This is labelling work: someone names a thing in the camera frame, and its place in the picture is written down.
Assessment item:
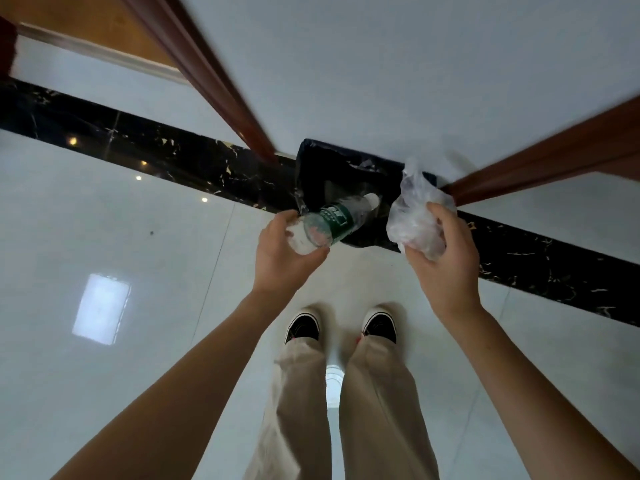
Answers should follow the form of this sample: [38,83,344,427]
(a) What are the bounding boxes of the dark red wooden door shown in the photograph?
[442,94,640,207]

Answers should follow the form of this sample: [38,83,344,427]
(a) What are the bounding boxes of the clear plastic bag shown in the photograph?
[385,157,459,263]

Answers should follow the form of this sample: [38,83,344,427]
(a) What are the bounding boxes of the person's left hand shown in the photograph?
[251,208,331,301]

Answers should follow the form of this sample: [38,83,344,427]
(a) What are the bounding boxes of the person's right forearm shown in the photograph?
[439,304,640,480]

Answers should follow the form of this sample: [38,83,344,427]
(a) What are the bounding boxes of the clear plastic water bottle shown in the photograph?
[287,193,381,255]

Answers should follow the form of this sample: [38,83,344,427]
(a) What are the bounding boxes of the beige trousers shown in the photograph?
[243,336,441,480]

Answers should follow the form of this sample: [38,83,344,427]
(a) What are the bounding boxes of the black and white shoe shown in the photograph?
[285,308,322,345]
[361,307,399,345]

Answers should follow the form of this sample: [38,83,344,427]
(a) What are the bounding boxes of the black green trash bin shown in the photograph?
[293,138,439,253]

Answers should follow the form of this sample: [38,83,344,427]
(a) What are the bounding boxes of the dark red door frame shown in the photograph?
[117,0,279,163]

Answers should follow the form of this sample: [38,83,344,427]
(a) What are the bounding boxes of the person's right hand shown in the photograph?
[403,202,485,321]

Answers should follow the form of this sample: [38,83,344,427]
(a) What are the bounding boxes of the person's left forearm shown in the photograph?
[52,289,281,480]

